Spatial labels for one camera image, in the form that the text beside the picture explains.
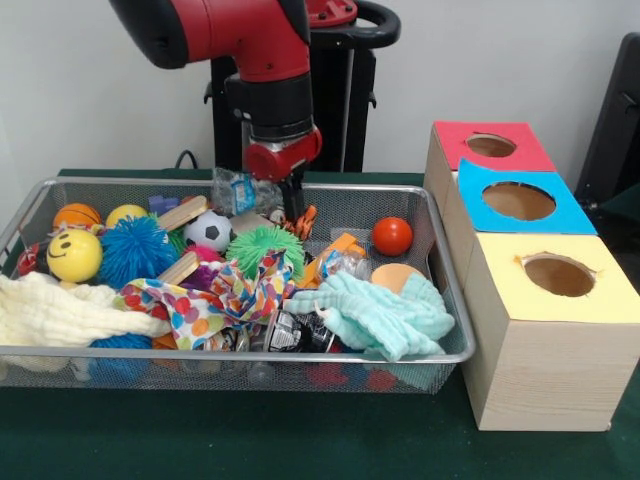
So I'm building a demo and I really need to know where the orange striped tiger plush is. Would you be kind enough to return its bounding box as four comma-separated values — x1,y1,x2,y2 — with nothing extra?
280,205,320,243

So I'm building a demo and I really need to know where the green furry monster toy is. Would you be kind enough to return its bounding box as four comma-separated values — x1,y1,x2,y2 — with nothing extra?
227,224,307,281

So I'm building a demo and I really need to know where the black stand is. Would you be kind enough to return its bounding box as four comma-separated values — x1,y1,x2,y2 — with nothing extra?
580,33,640,216

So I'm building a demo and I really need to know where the crushed clear plastic bottle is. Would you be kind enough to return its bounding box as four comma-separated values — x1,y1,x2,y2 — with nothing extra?
211,167,287,217

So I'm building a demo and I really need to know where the cream yellow cloth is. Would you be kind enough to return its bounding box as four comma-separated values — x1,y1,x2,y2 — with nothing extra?
0,272,171,348

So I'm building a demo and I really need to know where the wooden box with three holes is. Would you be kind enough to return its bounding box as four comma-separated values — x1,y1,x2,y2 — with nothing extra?
424,121,640,433

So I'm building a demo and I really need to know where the dark green table cloth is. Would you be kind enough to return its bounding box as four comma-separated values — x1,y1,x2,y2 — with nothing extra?
0,168,640,480

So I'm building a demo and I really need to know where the orange toy basketball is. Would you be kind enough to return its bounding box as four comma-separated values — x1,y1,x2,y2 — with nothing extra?
55,203,104,231

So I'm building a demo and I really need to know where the colourful polka dot cloth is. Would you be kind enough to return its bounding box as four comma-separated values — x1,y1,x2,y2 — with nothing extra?
118,250,298,351

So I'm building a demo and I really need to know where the orange flat plastic toy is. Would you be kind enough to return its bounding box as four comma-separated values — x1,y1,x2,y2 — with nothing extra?
296,234,373,291

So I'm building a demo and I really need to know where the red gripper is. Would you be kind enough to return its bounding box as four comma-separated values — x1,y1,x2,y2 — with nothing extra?
243,127,325,223

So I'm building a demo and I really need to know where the mint green cloth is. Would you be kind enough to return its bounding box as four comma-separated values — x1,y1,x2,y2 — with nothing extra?
285,270,457,363

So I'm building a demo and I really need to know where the toy hamburger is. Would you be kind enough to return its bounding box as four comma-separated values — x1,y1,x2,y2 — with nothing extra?
370,262,426,296

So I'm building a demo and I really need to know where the blue spiky ball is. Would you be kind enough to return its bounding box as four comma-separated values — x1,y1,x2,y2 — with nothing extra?
90,333,154,351
98,214,181,291

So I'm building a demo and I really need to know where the shallow clear mesh bin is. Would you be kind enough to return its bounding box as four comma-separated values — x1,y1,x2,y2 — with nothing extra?
0,176,476,396

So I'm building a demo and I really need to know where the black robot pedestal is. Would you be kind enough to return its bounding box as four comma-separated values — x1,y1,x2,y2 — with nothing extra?
205,0,402,173

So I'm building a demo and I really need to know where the large yellow ball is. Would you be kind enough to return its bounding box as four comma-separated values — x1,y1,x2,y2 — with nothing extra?
47,228,104,284

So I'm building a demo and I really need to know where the red ball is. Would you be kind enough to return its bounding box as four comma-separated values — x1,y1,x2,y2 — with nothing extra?
373,217,414,258

